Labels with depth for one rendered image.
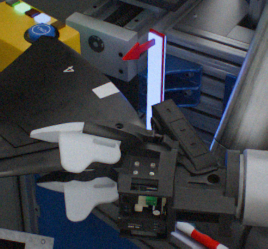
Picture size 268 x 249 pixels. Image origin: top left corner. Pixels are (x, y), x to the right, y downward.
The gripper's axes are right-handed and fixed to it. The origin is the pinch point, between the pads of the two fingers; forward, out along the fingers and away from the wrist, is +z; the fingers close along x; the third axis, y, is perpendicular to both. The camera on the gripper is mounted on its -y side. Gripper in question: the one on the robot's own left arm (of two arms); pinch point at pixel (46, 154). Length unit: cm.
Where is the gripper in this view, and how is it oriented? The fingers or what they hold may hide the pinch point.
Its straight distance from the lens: 80.9
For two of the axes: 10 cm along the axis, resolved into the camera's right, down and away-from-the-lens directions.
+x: 0.1, 7.2, 6.9
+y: -1.2, 6.9, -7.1
